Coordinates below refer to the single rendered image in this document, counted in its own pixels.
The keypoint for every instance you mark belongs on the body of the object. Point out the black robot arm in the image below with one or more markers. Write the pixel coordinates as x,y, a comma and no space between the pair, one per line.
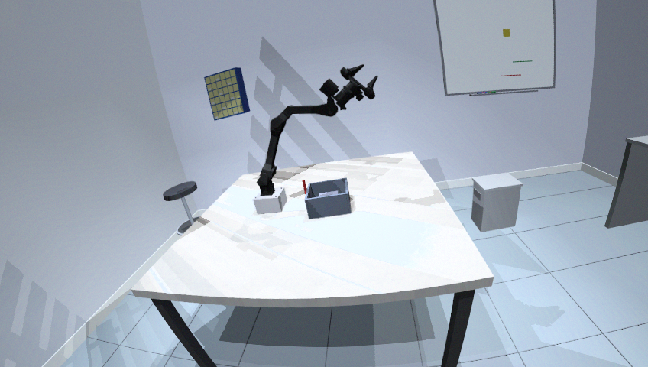
277,125

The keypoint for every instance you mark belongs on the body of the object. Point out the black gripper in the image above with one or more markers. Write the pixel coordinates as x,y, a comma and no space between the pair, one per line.
353,86

